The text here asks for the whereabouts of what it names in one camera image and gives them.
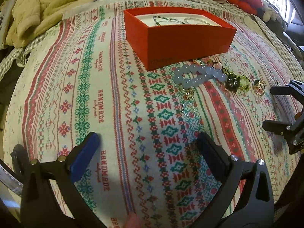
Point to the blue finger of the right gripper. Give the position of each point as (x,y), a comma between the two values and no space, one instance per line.
(276,127)

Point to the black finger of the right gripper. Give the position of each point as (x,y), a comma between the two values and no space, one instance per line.
(280,90)

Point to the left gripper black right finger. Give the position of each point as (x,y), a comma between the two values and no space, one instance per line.
(214,155)

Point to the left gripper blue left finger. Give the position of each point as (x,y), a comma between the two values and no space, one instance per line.
(82,156)

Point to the pink bead gold pendant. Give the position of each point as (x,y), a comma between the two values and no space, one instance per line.
(215,64)

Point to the red jewelry box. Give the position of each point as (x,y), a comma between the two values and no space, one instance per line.
(161,36)

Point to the left hand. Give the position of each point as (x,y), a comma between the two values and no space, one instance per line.
(132,221)

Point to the clear crystal earring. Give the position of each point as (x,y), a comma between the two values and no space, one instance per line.
(188,108)

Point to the patterned handmade cloth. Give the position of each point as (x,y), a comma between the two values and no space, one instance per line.
(84,77)

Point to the small gold earring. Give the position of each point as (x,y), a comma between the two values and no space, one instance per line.
(188,94)

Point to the yellow beige blanket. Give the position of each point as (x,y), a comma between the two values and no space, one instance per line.
(24,20)

